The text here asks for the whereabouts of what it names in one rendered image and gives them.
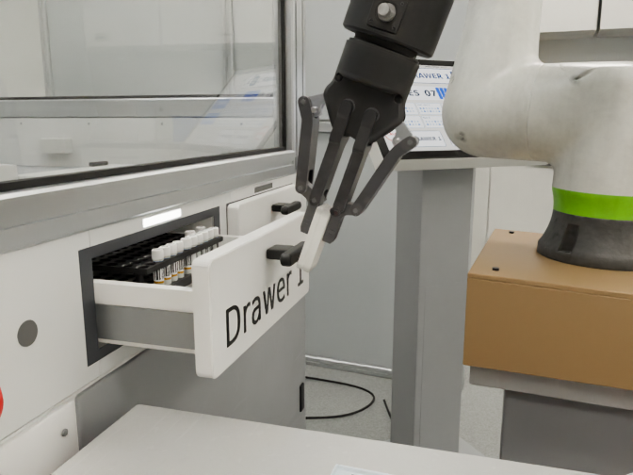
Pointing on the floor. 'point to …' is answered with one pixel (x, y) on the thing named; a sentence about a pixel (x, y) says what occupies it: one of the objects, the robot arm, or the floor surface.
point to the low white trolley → (261, 450)
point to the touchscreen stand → (430, 307)
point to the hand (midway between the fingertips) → (316, 237)
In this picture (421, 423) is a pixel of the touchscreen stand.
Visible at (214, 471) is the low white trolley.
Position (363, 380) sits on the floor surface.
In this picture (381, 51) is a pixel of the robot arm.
